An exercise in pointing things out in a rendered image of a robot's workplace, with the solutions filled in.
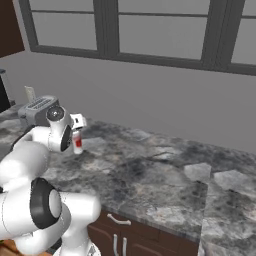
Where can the white can with red label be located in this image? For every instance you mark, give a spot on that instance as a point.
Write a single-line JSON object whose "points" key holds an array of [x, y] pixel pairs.
{"points": [[78, 142]]}

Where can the black and grey appliance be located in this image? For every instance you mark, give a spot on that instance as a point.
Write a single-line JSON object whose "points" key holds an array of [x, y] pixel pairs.
{"points": [[4, 93]]}

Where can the grey toaster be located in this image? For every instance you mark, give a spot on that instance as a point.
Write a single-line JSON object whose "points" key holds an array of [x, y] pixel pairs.
{"points": [[35, 108]]}

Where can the white wall outlet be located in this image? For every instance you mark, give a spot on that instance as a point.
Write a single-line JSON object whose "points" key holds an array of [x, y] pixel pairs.
{"points": [[30, 93]]}

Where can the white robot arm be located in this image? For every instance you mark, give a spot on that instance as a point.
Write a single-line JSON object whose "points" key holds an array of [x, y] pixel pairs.
{"points": [[20, 166]]}

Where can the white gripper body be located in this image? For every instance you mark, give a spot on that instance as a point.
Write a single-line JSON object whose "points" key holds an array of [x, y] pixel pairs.
{"points": [[83, 122]]}

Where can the dark brown drawer front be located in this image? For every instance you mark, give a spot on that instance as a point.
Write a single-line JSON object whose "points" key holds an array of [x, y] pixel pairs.
{"points": [[140, 228], [178, 243]]}

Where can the dark grey window frame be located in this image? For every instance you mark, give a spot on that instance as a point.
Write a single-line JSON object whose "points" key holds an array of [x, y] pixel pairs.
{"points": [[107, 30]]}

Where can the dark brown wall cupboard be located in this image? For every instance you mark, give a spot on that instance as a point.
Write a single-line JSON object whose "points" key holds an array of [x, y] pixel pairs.
{"points": [[9, 26]]}

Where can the dark brown cupboard door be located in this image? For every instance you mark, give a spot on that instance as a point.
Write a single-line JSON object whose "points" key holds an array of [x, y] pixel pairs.
{"points": [[146, 248], [103, 240]]}

